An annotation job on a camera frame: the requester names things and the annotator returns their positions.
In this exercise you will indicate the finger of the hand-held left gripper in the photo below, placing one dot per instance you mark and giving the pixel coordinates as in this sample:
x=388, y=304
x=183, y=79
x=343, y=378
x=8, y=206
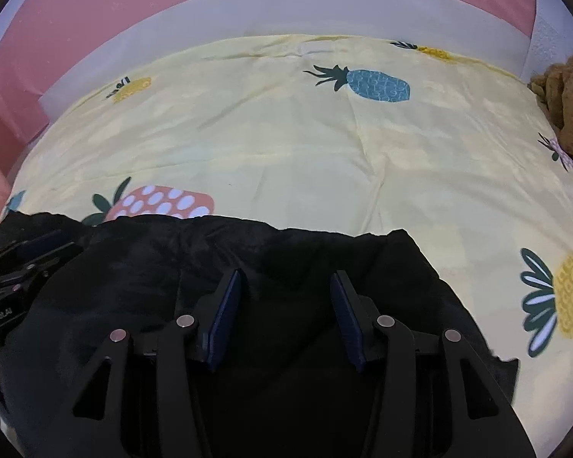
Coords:
x=52, y=258
x=38, y=244

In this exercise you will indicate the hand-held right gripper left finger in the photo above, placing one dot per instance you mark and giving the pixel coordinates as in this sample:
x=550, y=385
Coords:
x=224, y=319

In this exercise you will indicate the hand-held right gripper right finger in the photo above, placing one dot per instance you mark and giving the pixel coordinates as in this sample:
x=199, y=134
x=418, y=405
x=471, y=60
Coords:
x=347, y=319

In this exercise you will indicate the black puffer jacket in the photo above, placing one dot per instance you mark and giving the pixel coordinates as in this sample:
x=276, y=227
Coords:
x=291, y=257

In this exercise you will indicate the yellow pineapple print bedsheet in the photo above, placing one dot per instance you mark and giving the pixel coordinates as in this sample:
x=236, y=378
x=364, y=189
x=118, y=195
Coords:
x=267, y=143

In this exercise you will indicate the white bed edge padding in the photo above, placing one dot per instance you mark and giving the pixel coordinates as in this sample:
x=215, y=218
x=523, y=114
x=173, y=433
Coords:
x=219, y=19

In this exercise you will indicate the white textured cloth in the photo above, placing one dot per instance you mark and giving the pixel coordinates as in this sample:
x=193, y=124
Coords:
x=546, y=43

